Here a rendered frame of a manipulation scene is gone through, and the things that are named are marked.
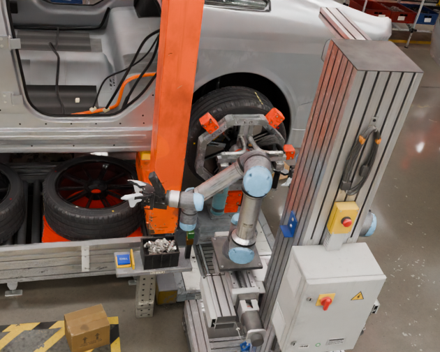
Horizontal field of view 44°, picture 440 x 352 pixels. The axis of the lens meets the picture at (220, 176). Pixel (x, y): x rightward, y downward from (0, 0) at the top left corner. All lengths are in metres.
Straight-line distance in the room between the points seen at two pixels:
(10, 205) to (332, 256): 2.00
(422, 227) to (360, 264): 2.48
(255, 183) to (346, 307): 0.63
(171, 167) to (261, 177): 0.82
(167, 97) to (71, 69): 1.49
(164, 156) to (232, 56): 0.77
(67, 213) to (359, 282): 1.86
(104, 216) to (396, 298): 2.07
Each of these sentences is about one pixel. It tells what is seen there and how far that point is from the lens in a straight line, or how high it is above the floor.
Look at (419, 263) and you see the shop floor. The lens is 4.41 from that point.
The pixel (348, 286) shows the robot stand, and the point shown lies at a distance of 2.25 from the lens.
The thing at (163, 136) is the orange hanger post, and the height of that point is 1.21.
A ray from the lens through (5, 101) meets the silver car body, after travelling 3.29.
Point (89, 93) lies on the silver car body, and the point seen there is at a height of 0.80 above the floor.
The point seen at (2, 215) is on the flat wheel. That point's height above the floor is 0.48.
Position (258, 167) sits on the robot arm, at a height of 1.46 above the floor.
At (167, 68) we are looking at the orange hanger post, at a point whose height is 1.59.
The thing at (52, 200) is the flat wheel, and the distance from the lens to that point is 3.49.
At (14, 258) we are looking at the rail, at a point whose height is 0.32.
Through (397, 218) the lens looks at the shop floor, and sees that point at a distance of 4.73.
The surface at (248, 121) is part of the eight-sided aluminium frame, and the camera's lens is 3.25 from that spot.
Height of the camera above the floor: 2.75
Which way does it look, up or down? 37 degrees down
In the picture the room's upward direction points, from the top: 10 degrees clockwise
